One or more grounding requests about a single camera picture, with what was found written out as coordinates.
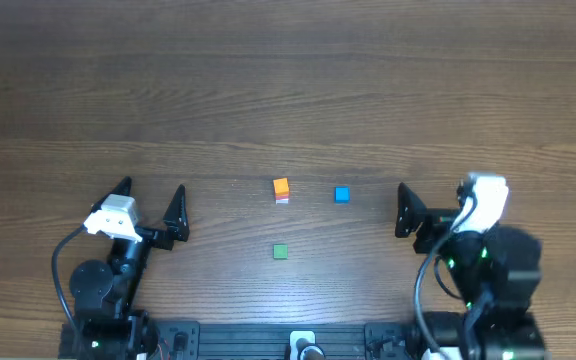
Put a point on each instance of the red cube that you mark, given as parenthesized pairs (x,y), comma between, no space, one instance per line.
(282,197)

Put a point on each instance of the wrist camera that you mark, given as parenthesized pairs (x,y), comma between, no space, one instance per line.
(115,217)
(485,202)

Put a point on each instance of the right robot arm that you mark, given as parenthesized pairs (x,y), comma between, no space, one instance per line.
(498,280)

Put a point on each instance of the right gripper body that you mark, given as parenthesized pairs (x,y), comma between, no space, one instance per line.
(433,227)

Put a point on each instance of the orange cube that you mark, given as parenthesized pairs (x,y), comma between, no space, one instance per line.
(281,186)

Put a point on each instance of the blue cube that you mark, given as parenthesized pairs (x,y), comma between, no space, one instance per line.
(342,195)

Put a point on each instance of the mounting rail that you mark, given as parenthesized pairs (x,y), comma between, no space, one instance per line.
(248,342)

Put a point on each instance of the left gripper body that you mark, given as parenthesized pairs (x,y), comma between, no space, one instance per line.
(158,239)

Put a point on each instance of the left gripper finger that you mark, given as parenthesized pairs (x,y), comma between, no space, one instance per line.
(178,220)
(118,189)

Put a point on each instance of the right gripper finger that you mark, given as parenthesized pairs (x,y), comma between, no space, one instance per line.
(408,212)

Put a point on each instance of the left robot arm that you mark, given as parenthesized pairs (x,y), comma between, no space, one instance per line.
(93,287)

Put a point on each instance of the green cube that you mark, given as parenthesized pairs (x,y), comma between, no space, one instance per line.
(280,252)

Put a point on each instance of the white cube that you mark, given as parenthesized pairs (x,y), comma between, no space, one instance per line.
(282,201)

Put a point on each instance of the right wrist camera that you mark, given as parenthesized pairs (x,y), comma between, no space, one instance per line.
(485,202)

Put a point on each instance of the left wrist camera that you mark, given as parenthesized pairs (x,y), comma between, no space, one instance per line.
(115,217)

